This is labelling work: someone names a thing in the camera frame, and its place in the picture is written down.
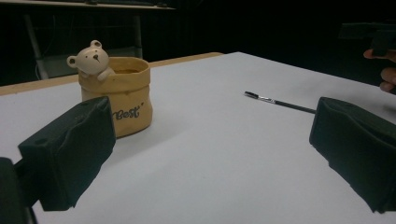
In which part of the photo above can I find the black pen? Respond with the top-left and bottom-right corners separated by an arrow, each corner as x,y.
244,91 -> 318,115

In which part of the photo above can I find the metal frame table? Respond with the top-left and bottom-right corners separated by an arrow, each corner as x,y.
0,0 -> 177,80

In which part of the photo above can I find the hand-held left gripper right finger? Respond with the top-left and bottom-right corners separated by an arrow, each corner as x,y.
308,96 -> 396,215

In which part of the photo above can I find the yellow bear pen holder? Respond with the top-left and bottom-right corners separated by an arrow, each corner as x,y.
66,39 -> 154,139

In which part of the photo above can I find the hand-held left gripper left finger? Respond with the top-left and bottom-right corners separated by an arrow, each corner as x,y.
13,95 -> 117,212

